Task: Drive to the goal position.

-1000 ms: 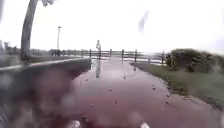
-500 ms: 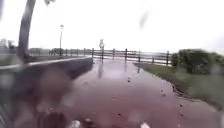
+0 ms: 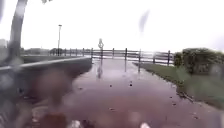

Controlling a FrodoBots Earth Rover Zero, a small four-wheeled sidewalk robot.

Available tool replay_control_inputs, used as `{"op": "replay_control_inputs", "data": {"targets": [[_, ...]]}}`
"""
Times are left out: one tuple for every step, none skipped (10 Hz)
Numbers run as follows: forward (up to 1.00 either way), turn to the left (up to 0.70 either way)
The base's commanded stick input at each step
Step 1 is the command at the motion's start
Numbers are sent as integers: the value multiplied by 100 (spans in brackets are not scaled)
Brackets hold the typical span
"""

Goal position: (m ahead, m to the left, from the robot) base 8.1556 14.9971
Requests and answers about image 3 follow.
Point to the tree trunk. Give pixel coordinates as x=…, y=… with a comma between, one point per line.
x=15, y=33

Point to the grey asphalt road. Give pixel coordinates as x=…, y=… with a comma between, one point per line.
x=50, y=71

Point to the grass strip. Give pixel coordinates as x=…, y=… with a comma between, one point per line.
x=196, y=83

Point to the robot's own part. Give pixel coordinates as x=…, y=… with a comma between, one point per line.
x=145, y=125
x=74, y=124

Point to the green bush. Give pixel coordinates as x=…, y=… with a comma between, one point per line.
x=200, y=59

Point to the wet red paved path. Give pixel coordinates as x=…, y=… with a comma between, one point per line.
x=133, y=93

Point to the wooden fence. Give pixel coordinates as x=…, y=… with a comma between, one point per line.
x=126, y=54

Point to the street lamp pole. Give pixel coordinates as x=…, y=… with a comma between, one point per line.
x=59, y=38

